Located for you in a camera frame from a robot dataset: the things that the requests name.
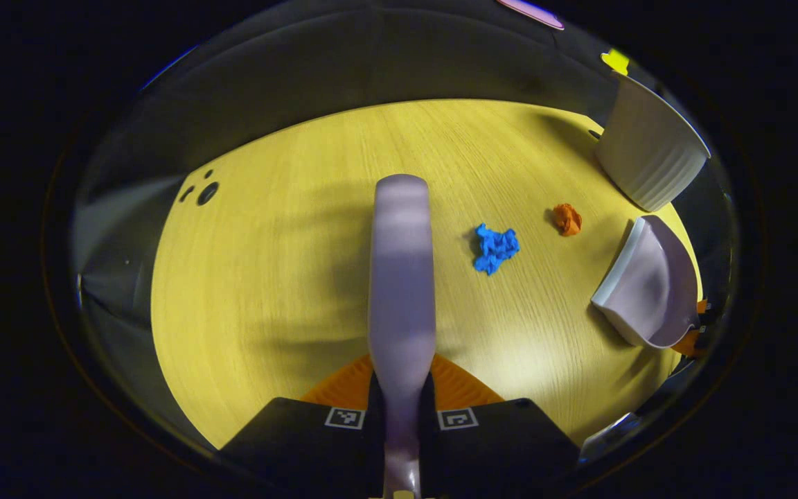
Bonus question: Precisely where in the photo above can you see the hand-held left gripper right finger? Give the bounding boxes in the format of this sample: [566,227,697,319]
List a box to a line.
[421,353,581,496]

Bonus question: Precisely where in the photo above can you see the white ribbed garbage bin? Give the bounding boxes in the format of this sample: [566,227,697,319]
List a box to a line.
[594,71,711,213]

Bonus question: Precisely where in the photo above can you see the orange paper trash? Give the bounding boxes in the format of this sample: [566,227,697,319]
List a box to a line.
[553,203,583,237]

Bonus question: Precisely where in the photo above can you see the pale purple dustpan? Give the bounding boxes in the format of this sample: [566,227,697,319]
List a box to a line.
[591,215,701,349]

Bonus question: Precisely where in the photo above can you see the wooden desktop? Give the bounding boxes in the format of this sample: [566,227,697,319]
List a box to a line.
[151,98,704,450]

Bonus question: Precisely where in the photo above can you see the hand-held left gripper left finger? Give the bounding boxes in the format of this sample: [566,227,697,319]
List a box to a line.
[218,353,384,496]

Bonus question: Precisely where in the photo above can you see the blue paper trash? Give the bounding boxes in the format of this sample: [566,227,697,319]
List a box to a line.
[473,222,521,277]

